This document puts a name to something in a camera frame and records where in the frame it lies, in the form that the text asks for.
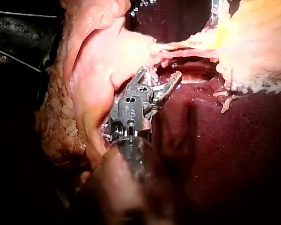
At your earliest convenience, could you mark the gallbladder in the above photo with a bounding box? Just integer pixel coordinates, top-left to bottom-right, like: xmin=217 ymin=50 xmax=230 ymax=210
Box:
xmin=188 ymin=0 xmax=281 ymax=94

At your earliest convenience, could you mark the thin steel wire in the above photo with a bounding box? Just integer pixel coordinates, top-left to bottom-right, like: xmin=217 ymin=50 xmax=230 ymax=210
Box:
xmin=0 ymin=9 xmax=59 ymax=18
xmin=0 ymin=45 xmax=42 ymax=73

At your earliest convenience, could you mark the left arm instrument jaw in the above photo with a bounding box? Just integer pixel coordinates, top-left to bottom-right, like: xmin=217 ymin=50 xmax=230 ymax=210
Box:
xmin=210 ymin=0 xmax=221 ymax=25

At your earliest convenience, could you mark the right arm instrument jaw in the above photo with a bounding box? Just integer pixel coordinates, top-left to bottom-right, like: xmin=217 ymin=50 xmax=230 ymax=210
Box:
xmin=130 ymin=66 xmax=148 ymax=86
xmin=151 ymin=71 xmax=183 ymax=108

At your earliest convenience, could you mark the dark red liver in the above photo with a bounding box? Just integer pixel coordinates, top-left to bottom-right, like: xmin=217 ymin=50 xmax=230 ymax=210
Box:
xmin=125 ymin=0 xmax=281 ymax=225

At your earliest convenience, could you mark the right arm instrument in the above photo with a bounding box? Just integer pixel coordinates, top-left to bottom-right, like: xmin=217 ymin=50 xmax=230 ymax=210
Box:
xmin=109 ymin=82 xmax=155 ymax=144

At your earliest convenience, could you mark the thin tube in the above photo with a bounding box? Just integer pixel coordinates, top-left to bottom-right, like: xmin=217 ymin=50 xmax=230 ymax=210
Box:
xmin=158 ymin=38 xmax=202 ymax=50

